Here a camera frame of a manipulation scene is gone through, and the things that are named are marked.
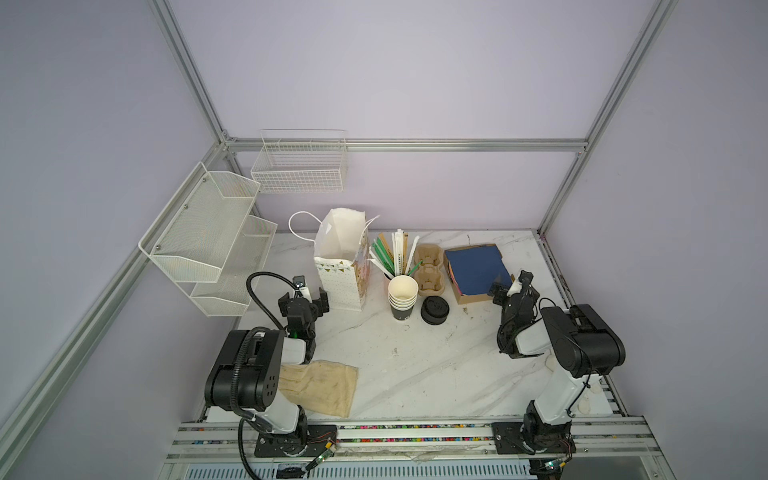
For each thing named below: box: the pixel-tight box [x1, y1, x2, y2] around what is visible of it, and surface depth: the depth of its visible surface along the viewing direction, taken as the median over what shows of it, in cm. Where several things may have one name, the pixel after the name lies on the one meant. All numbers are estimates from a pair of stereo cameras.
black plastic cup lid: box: [420, 295, 450, 325], surface depth 95 cm
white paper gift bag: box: [314, 207, 370, 311], surface depth 88 cm
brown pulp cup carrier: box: [414, 243, 445, 297], surface depth 104 cm
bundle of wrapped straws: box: [367, 228, 424, 279], surface depth 96 cm
